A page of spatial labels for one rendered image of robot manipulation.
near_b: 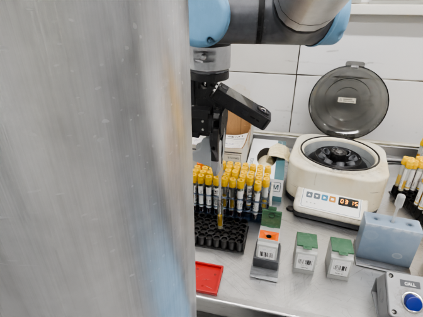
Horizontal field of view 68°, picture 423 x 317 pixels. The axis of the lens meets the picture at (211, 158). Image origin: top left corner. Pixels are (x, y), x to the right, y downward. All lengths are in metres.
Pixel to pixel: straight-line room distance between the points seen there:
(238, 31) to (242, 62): 0.66
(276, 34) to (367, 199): 0.52
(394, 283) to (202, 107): 0.44
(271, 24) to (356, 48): 0.68
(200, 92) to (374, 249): 0.47
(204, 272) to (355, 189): 0.41
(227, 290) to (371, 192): 0.41
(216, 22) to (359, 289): 0.54
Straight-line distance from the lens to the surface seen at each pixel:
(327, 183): 0.82
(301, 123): 1.13
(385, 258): 0.75
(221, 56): 0.54
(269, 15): 0.42
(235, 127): 1.07
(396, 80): 1.13
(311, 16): 0.36
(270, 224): 0.66
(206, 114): 0.56
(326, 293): 0.67
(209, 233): 0.71
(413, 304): 0.63
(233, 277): 0.66
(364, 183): 0.82
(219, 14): 0.40
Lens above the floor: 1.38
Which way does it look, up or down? 28 degrees down
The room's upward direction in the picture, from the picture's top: straight up
